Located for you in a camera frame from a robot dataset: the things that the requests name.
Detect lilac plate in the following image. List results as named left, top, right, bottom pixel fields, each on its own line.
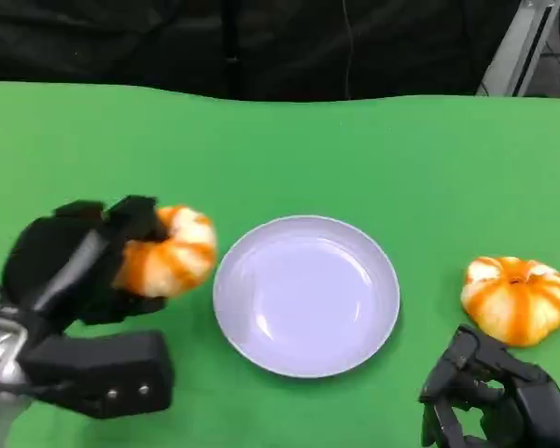
left=212, top=214, right=401, bottom=379

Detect green table cloth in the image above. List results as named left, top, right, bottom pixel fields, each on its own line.
left=0, top=80, right=560, bottom=448

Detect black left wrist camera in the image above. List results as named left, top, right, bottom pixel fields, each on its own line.
left=21, top=329, right=175, bottom=420

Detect orange white toy bread roll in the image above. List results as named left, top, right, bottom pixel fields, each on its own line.
left=460, top=255, right=560, bottom=347
left=111, top=204, right=218, bottom=299

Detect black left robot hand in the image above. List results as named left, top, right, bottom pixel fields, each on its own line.
left=2, top=194, right=169, bottom=333

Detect aluminium frame post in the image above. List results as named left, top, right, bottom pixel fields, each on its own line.
left=475, top=0, right=560, bottom=97

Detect black backdrop curtain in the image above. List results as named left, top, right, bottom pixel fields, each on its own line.
left=0, top=0, right=522, bottom=102

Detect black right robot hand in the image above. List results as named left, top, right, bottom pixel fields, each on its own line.
left=418, top=324, right=560, bottom=448

